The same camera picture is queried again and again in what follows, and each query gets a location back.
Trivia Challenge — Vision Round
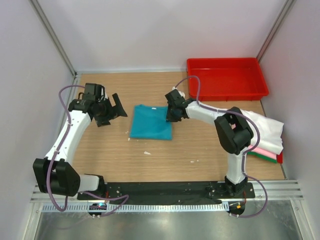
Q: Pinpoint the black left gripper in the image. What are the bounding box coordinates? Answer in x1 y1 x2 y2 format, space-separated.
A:
94 93 127 127

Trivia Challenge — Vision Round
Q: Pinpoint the teal t shirt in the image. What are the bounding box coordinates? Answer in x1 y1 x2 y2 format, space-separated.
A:
129 104 173 141

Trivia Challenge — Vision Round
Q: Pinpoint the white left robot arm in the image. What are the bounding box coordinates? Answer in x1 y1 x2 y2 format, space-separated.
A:
32 83 127 200

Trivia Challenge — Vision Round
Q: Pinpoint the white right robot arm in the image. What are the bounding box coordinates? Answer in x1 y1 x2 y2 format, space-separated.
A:
165 88 254 198

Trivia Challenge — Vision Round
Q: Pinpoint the red plastic bin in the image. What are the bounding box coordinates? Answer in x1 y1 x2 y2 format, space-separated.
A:
186 57 269 102

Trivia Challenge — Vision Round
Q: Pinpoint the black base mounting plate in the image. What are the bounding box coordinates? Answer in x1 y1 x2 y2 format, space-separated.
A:
92 181 256 205

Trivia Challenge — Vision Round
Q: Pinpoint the white folded t shirt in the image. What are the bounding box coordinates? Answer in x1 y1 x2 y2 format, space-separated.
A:
241 110 284 155

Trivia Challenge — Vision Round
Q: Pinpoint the pink folded t shirt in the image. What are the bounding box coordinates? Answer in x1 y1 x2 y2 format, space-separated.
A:
250 147 277 160

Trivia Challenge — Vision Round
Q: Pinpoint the green folded t shirt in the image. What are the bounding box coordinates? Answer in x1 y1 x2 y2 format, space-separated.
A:
247 152 277 164

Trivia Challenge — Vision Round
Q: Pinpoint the red folded t shirt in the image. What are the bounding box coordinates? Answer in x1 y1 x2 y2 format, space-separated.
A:
276 152 283 164

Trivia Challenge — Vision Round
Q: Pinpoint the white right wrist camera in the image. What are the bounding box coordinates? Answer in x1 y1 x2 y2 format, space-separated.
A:
172 86 186 98

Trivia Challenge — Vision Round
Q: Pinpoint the white slotted cable duct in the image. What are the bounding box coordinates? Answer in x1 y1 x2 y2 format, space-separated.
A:
41 202 230 213

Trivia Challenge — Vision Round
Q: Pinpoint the aluminium frame rail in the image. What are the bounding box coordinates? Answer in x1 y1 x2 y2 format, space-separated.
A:
30 179 304 203

